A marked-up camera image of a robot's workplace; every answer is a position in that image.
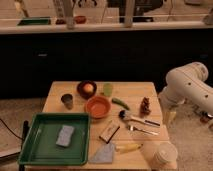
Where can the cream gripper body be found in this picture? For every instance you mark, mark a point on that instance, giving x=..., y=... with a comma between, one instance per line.
x=169, y=113

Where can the black-bristled brush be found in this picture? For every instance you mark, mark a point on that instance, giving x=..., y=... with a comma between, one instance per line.
x=127, y=116

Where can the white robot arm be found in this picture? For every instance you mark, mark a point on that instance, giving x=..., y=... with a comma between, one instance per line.
x=186, y=82

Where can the green plastic tray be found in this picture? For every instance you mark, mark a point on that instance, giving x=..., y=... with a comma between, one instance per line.
x=40, y=148

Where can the background green tray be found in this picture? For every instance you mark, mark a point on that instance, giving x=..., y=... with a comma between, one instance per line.
x=34, y=21

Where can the brown pine cone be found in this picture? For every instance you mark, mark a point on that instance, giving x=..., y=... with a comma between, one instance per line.
x=145, y=106

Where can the silver fork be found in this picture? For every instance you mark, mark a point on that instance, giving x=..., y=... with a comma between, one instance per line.
x=133, y=128

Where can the wooden table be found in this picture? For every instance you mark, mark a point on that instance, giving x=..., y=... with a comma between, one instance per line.
x=140, y=159

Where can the green pepper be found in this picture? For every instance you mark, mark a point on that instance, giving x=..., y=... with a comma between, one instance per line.
x=120, y=102

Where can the yellow banana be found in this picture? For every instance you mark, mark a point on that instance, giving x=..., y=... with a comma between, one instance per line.
x=128, y=147

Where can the wooden block with black edge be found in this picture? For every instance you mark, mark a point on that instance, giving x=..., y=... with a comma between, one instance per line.
x=109, y=131

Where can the light green cup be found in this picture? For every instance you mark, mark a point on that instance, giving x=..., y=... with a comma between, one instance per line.
x=107, y=89

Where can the orange clay bowl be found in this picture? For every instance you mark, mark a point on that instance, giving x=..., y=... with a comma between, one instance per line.
x=98, y=107

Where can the grey-blue cloth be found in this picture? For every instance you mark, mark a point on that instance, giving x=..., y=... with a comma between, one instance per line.
x=104, y=155

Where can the yellow egg-like ball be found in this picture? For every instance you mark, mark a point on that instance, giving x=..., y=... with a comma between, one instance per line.
x=88, y=88

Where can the dark brown bowl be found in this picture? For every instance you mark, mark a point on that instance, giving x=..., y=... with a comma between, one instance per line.
x=82, y=93

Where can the dark grey cup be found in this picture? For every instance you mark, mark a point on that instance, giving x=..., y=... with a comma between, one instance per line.
x=67, y=100

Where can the blue-grey sponge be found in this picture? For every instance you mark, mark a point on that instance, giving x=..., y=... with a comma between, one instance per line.
x=64, y=136

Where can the background red bowl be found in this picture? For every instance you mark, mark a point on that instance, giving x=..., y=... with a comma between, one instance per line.
x=80, y=19

